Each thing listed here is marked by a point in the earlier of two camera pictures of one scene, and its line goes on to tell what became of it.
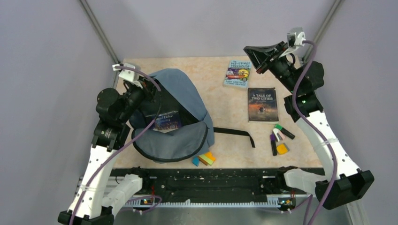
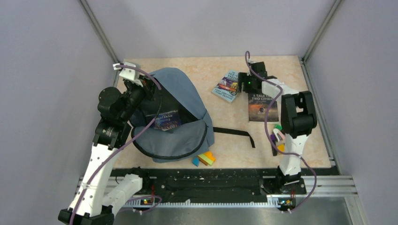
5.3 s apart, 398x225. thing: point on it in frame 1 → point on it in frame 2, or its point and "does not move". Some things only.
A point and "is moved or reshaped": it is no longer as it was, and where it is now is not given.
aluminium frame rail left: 91,16 does not move
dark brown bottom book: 263,105 does not move
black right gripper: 260,56 → 243,78
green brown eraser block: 205,160 does not move
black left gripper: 149,88 does not move
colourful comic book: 237,74 is moved or reshaped
